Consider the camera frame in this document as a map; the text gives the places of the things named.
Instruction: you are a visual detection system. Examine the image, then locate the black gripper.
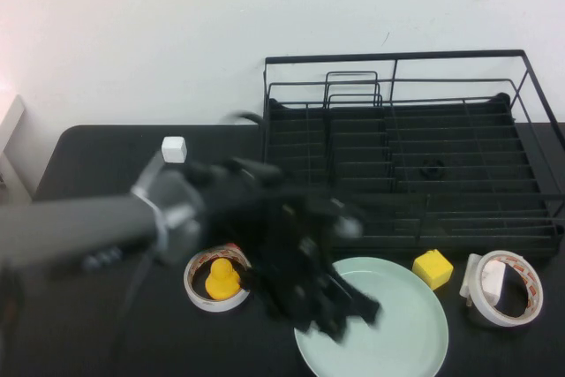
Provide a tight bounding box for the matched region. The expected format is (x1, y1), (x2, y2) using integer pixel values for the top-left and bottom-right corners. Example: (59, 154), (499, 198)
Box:
(253, 193), (382, 346)

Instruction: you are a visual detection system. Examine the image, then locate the light green round plate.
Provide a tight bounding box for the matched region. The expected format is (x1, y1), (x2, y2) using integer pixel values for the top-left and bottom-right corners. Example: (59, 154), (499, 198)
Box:
(293, 256), (450, 377)

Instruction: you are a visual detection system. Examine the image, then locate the yellow foam cube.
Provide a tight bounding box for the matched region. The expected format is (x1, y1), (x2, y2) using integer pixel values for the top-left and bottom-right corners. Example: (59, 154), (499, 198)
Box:
(411, 248), (455, 292)

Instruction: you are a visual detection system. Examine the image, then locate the yellow rubber duck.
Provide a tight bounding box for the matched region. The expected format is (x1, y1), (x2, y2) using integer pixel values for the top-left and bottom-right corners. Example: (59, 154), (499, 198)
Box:
(204, 257), (242, 300)

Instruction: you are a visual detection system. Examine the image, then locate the white tape roll around duck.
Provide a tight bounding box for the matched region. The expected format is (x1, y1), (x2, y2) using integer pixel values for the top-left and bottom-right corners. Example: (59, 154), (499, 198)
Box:
(183, 244), (252, 313)

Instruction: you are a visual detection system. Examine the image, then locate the white tape roll around adapter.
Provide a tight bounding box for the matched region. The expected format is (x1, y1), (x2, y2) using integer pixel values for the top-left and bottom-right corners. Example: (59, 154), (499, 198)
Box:
(467, 249), (544, 328)

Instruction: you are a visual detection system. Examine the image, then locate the white power plug adapter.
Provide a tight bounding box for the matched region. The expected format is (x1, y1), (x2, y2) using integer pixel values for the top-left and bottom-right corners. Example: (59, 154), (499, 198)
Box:
(458, 253), (507, 308)

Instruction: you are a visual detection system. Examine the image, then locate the black plastic drip tray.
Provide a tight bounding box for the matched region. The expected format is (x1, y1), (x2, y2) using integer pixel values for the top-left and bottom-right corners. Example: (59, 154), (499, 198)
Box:
(263, 94), (565, 260)

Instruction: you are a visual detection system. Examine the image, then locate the white cube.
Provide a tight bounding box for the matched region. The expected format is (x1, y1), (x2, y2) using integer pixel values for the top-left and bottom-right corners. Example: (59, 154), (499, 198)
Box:
(161, 136), (188, 165)

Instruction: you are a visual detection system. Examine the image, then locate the white side table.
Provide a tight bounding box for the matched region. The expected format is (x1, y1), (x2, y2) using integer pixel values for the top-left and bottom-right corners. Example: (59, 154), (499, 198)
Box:
(0, 94), (34, 201)

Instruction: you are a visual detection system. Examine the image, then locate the grey camera cable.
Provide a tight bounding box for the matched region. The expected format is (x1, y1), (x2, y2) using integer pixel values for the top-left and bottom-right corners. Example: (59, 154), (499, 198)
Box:
(219, 110), (265, 127)

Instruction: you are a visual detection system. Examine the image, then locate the black wire plate holder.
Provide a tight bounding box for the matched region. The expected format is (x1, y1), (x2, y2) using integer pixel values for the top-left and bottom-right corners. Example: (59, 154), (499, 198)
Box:
(324, 70), (396, 195)

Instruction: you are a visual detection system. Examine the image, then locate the black wire dish rack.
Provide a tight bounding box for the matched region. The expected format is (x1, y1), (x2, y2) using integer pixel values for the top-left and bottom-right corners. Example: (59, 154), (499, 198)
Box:
(258, 49), (565, 263)

